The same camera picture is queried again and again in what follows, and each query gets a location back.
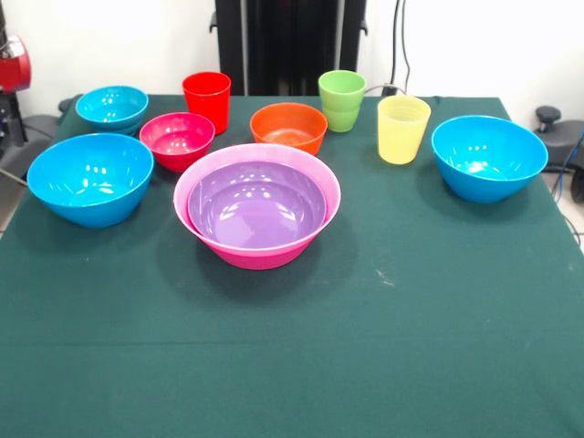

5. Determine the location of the small orange bowl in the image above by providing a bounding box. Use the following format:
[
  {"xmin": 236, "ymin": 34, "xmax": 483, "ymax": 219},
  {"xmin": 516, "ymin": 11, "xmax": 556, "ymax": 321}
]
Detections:
[{"xmin": 249, "ymin": 102, "xmax": 329, "ymax": 156}]

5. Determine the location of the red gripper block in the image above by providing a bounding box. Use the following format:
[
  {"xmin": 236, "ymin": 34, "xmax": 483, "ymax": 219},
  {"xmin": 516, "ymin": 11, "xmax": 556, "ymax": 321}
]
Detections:
[{"xmin": 0, "ymin": 36, "xmax": 32, "ymax": 147}]

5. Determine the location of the medium blue bowl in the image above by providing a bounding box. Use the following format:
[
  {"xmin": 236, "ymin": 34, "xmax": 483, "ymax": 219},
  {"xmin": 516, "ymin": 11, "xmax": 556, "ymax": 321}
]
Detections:
[
  {"xmin": 431, "ymin": 115, "xmax": 549, "ymax": 204},
  {"xmin": 26, "ymin": 132, "xmax": 155, "ymax": 230}
]

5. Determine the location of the large pink bowl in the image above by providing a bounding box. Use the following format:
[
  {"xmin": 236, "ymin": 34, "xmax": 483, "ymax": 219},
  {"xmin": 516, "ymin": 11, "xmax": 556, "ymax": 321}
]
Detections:
[{"xmin": 172, "ymin": 142, "xmax": 342, "ymax": 271}]

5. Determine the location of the purple shallow bowl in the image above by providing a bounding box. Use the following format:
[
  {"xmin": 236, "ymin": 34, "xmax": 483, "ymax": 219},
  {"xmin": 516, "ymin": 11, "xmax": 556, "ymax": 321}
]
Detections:
[{"xmin": 187, "ymin": 161, "xmax": 329, "ymax": 250}]

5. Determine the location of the black wall cable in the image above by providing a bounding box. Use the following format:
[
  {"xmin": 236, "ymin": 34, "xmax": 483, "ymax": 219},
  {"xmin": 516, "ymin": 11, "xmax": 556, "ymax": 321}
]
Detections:
[{"xmin": 381, "ymin": 0, "xmax": 412, "ymax": 97}]

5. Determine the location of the small crimson bowl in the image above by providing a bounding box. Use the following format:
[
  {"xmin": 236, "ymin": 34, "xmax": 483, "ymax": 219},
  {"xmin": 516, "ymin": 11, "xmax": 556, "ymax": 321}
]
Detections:
[{"xmin": 139, "ymin": 111, "xmax": 216, "ymax": 173}]

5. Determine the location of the yellow cup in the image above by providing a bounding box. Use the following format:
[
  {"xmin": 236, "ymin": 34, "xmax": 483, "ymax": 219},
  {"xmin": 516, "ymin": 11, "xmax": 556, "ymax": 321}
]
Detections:
[{"xmin": 376, "ymin": 94, "xmax": 433, "ymax": 166}]

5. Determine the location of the small blue bowl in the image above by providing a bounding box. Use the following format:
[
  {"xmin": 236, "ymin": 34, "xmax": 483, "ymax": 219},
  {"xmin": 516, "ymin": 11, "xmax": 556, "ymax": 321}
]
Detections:
[
  {"xmin": 75, "ymin": 85, "xmax": 150, "ymax": 131},
  {"xmin": 98, "ymin": 119, "xmax": 143, "ymax": 138}
]

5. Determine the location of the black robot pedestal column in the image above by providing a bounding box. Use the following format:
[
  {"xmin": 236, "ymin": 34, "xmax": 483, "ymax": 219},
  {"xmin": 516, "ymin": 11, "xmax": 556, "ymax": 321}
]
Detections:
[{"xmin": 209, "ymin": 0, "xmax": 369, "ymax": 97}]

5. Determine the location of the green cup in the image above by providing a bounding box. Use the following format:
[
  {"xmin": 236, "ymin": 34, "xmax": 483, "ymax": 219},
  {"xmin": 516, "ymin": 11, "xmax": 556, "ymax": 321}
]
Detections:
[{"xmin": 318, "ymin": 69, "xmax": 368, "ymax": 134}]

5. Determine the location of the dark green tablecloth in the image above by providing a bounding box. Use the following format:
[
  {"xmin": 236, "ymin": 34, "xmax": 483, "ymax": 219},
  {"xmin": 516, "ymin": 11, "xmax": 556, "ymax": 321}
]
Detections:
[{"xmin": 0, "ymin": 93, "xmax": 584, "ymax": 438}]

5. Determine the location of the red cup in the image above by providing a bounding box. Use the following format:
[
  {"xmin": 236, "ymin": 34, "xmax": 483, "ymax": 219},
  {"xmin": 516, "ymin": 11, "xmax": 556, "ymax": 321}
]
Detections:
[{"xmin": 182, "ymin": 70, "xmax": 233, "ymax": 136}]

